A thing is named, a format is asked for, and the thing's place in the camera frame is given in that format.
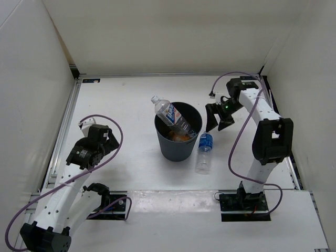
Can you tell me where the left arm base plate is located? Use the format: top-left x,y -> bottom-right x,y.
87,193 -> 132,221

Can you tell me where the orange juice bottle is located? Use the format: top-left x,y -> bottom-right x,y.
168,131 -> 190,142

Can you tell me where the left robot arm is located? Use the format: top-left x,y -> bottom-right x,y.
20,124 -> 120,251

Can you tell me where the right blue corner label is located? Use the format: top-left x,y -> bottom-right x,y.
240,76 -> 259,81

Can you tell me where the white red label water bottle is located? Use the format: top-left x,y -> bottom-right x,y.
151,96 -> 192,135

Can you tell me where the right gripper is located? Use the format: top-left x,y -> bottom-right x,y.
205,99 -> 244,132

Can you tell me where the clear unlabelled plastic bottle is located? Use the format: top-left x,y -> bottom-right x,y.
187,129 -> 198,139

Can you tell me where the dark grey plastic bin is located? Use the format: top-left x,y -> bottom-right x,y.
154,102 -> 203,162

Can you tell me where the right black frame rail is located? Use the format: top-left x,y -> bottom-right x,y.
260,75 -> 275,108

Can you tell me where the left aluminium frame rail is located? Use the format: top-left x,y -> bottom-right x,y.
39,78 -> 81,192

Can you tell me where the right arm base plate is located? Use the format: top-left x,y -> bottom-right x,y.
214,191 -> 271,222

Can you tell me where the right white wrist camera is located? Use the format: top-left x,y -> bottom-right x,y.
209,91 -> 224,104

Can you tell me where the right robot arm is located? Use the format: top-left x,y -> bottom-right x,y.
205,78 -> 293,211

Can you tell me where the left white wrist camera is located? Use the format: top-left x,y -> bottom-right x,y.
78,117 -> 96,135

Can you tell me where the blue label water bottle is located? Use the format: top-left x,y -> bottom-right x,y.
195,132 -> 213,174

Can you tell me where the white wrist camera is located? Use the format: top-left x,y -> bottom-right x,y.
209,91 -> 224,104
78,117 -> 96,135

